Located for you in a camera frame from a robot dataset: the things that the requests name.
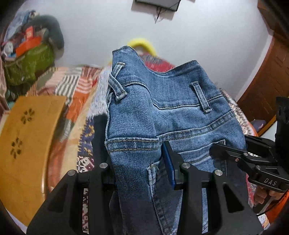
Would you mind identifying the wooden bamboo lap desk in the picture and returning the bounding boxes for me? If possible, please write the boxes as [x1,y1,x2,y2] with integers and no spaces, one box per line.
[1,95,66,226]

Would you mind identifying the wooden door frame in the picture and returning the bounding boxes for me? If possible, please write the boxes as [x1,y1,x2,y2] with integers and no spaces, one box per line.
[237,1,288,136]

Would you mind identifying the person right hand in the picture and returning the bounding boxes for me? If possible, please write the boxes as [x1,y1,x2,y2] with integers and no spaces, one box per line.
[254,185,284,205]

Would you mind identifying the wall mounted black television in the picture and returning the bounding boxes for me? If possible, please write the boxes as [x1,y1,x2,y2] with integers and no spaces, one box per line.
[135,0,181,11]

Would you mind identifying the pile of clothes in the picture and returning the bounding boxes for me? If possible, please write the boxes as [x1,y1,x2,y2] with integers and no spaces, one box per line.
[1,10,39,60]

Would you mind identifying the orange box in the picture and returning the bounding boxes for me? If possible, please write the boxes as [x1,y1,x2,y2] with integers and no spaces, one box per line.
[16,36,42,57]

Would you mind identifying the dark folded garment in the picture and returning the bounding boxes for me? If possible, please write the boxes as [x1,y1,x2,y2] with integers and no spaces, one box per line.
[92,115,109,170]

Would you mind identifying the striped orange bed sheet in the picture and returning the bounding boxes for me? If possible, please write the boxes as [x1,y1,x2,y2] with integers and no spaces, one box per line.
[26,66,103,191]

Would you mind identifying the yellow plush pillow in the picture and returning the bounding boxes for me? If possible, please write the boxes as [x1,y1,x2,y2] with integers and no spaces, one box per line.
[127,38,157,56]

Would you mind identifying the grey plush toy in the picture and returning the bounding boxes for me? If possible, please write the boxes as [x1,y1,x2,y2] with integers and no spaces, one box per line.
[23,15,64,50]

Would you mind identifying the green fabric storage bag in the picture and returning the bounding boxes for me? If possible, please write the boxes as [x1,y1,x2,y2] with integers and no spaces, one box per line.
[4,43,54,86]

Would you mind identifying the colourful patchwork quilt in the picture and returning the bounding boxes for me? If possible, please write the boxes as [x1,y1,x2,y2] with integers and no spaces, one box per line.
[76,53,270,234]

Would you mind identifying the orange sleeve left forearm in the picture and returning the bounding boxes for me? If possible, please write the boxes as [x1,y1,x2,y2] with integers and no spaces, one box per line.
[265,192,288,223]

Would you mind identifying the blue denim jeans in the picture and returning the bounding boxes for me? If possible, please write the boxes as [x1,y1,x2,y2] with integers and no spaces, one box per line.
[105,46,248,234]

